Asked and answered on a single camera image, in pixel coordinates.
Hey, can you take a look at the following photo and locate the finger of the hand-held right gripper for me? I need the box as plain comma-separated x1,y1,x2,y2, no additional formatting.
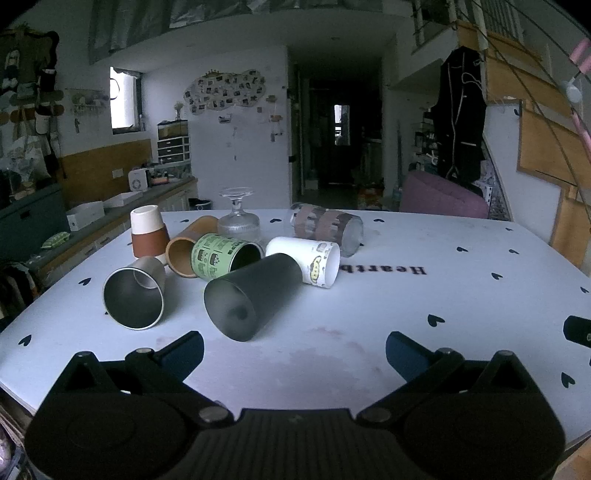
563,316,591,350

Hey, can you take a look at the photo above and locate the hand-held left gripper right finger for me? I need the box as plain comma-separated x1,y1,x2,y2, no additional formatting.
355,331,544,426

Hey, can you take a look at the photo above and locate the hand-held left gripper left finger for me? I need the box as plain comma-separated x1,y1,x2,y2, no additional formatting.
46,331,235,426

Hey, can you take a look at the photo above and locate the black frosted cup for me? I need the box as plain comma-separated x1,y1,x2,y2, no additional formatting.
204,253,304,343

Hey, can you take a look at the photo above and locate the stainless steel cup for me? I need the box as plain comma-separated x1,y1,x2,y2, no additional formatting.
102,257,166,330

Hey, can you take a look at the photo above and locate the brown paper cup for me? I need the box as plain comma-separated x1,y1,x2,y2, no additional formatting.
165,215,219,279

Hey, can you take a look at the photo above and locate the green printed cup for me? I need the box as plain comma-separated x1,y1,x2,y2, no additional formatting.
191,233,265,281

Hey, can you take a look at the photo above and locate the white and brown cup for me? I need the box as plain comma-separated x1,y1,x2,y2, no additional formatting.
130,205,170,258

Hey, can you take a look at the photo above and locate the glass cup with brown pattern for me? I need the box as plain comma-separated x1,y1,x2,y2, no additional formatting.
289,202,364,258

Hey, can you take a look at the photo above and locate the white heart print tablecloth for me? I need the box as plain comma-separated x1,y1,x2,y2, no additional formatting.
0,209,591,455

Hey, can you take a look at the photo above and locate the white cartoon mug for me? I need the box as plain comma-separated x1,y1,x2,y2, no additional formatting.
265,236,341,289

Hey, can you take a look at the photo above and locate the clear glass goblet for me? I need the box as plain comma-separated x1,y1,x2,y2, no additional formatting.
217,187,260,243

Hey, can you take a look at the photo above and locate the kitchen counter cabinet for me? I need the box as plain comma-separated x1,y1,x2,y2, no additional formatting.
25,175,199,296

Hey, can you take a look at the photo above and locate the pink armchair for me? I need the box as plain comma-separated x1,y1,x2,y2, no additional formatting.
399,170,489,219

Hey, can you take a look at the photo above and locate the white cardboard box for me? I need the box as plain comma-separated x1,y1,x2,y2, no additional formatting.
66,200,106,232

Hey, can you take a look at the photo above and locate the plastic drawer unit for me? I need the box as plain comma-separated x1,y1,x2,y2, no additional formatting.
156,120,191,167

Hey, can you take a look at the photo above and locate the wooden staircase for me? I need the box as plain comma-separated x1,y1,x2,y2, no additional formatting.
455,19,591,271

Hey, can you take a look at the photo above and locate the pink and white pole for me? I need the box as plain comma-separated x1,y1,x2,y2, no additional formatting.
562,37,591,164

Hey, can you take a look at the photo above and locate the black hanging coat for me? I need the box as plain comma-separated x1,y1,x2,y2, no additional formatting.
428,46,488,185

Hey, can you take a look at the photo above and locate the window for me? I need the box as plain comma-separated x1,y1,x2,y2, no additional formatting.
109,66,140,135

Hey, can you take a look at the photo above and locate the cloud shaped photo board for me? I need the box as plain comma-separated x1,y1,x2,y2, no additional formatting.
183,69,268,114

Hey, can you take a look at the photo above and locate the dark wall organizer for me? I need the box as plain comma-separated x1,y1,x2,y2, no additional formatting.
0,28,65,134

